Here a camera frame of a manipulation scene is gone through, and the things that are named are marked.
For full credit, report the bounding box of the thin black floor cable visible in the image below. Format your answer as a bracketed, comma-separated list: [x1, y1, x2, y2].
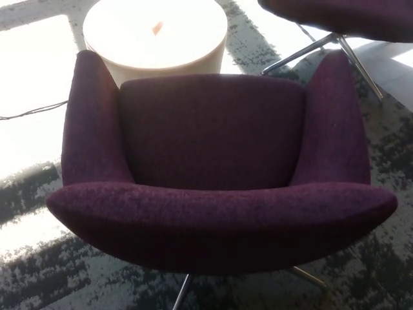
[0, 99, 69, 121]

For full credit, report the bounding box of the purple armchair with chrome legs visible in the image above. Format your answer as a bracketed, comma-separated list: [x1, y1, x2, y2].
[257, 0, 413, 101]

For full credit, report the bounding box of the purple fabric swivel armchair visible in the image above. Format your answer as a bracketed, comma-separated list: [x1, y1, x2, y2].
[46, 48, 398, 310]

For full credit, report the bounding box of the round white side table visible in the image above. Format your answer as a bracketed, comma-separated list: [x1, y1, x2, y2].
[82, 0, 229, 87]

